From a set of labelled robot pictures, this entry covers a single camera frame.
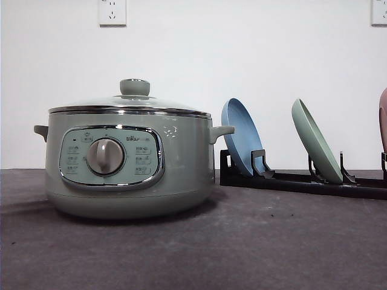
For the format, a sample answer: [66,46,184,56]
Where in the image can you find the pink plate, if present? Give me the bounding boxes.
[379,87,387,153]

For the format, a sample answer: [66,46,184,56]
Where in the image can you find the white wall socket left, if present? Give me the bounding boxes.
[98,0,126,28]

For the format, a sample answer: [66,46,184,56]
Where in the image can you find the blue plate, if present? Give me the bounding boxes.
[222,98,264,174]

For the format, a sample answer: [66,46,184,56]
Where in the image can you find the green electric steamer pot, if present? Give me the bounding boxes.
[34,111,234,221]

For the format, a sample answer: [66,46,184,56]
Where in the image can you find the black dish rack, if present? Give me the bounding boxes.
[220,149,387,201]

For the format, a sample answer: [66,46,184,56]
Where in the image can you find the white wall socket right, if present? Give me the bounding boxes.
[368,0,387,29]

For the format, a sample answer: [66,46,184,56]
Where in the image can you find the white wall socket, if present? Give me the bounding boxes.
[368,0,387,29]
[98,0,126,28]

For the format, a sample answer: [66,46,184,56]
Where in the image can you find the glass pot lid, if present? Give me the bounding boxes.
[48,78,212,120]

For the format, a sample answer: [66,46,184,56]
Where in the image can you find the green plate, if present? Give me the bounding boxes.
[291,98,343,184]

